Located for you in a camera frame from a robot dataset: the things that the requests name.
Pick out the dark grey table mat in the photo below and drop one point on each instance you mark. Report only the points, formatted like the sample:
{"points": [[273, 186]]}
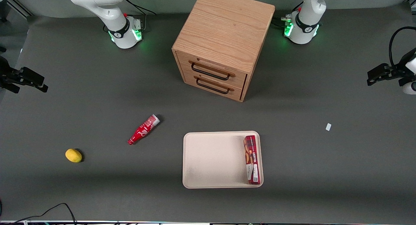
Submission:
{"points": [[97, 88]]}

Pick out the red cookie box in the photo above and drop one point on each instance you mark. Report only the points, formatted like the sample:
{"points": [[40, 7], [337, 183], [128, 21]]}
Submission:
{"points": [[252, 160]]}

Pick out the yellow lemon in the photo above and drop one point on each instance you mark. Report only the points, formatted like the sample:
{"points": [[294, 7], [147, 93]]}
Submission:
{"points": [[73, 155]]}

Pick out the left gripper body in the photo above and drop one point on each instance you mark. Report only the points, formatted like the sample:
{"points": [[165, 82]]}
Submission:
{"points": [[394, 71]]}

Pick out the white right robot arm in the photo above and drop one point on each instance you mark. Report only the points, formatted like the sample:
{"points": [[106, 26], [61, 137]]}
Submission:
{"points": [[110, 13]]}

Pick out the small white paper scrap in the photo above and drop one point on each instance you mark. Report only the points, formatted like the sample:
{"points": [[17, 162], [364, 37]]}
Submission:
{"points": [[328, 126]]}

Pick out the red cola bottle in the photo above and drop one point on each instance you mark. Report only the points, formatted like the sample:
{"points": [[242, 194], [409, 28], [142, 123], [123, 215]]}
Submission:
{"points": [[143, 130]]}

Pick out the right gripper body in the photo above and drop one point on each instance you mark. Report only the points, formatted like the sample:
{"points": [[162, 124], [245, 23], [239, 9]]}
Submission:
{"points": [[7, 76]]}

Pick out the wooden drawer cabinet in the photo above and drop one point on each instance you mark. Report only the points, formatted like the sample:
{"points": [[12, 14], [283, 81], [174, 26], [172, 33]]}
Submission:
{"points": [[227, 26]]}

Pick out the black aluminium frame rail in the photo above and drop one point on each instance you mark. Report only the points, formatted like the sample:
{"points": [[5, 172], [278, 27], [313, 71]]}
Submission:
{"points": [[19, 4]]}

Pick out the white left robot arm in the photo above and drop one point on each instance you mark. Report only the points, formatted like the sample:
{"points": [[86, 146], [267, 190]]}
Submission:
{"points": [[305, 23]]}

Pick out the white rectangular plastic tray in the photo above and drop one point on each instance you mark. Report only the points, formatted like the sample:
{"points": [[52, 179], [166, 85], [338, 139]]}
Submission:
{"points": [[214, 160]]}

